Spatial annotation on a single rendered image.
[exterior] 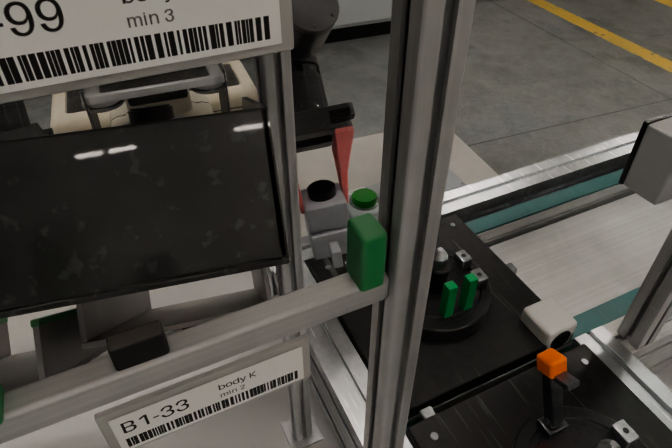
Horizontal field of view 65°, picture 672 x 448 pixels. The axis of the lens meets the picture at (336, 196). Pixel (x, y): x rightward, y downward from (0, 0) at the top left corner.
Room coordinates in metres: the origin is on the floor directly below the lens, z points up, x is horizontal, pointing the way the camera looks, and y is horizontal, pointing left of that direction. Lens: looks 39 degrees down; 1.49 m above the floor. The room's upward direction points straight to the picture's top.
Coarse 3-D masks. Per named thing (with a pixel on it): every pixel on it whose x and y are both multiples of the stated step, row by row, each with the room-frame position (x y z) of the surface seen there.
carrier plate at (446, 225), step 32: (448, 224) 0.58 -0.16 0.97; (480, 256) 0.51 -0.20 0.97; (512, 288) 0.46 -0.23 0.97; (352, 320) 0.41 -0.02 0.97; (512, 320) 0.41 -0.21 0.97; (448, 352) 0.36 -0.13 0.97; (480, 352) 0.36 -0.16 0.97; (512, 352) 0.36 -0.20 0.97; (416, 384) 0.32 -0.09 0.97; (448, 384) 0.32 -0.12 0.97
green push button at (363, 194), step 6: (354, 192) 0.65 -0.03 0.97; (360, 192) 0.65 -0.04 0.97; (366, 192) 0.65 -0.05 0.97; (372, 192) 0.65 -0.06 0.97; (354, 198) 0.64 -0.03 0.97; (360, 198) 0.64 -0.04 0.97; (366, 198) 0.64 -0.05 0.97; (372, 198) 0.64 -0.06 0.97; (354, 204) 0.63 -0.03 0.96; (360, 204) 0.63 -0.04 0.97; (366, 204) 0.63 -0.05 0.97; (372, 204) 0.63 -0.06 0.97
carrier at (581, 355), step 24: (576, 360) 0.35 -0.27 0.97; (600, 360) 0.35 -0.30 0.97; (504, 384) 0.32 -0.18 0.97; (528, 384) 0.32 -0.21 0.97; (600, 384) 0.32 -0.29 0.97; (624, 384) 0.32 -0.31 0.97; (456, 408) 0.29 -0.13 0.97; (480, 408) 0.29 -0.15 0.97; (504, 408) 0.29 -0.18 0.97; (528, 408) 0.29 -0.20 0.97; (576, 408) 0.28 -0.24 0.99; (600, 408) 0.29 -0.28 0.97; (624, 408) 0.29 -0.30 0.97; (648, 408) 0.29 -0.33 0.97; (408, 432) 0.27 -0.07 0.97; (432, 432) 0.27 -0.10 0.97; (456, 432) 0.27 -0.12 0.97; (480, 432) 0.27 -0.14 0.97; (504, 432) 0.27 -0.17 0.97; (528, 432) 0.26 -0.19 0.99; (552, 432) 0.25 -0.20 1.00; (576, 432) 0.26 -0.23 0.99; (600, 432) 0.26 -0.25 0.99; (624, 432) 0.25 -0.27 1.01; (648, 432) 0.27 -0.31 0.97
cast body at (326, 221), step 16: (304, 192) 0.45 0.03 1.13; (320, 192) 0.43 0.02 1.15; (336, 192) 0.44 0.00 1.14; (304, 208) 0.42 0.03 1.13; (320, 208) 0.41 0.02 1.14; (336, 208) 0.42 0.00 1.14; (320, 224) 0.41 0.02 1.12; (336, 224) 0.41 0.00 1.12; (320, 240) 0.40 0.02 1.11; (336, 240) 0.40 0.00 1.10; (320, 256) 0.40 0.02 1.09; (336, 256) 0.38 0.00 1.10
